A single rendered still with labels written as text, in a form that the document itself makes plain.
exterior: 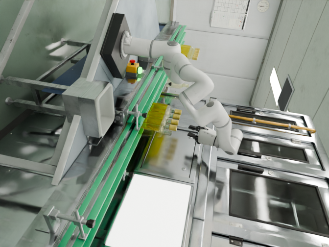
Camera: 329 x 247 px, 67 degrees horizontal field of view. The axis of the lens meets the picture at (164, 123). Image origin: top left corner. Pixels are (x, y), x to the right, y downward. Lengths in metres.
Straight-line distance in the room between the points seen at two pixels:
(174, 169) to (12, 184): 0.85
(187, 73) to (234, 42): 6.24
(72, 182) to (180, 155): 0.65
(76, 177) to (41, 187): 0.33
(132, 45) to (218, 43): 6.09
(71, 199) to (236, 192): 0.85
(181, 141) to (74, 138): 0.70
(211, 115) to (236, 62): 6.47
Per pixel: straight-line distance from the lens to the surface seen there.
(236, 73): 7.72
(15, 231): 1.35
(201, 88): 1.16
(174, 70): 1.28
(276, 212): 1.45
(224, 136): 1.26
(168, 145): 1.56
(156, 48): 1.35
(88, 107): 1.16
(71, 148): 1.19
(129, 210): 1.25
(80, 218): 0.92
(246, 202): 1.43
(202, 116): 1.15
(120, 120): 1.38
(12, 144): 1.78
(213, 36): 7.33
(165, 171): 1.40
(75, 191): 1.12
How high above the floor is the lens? 1.29
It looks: 8 degrees down
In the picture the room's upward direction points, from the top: 100 degrees clockwise
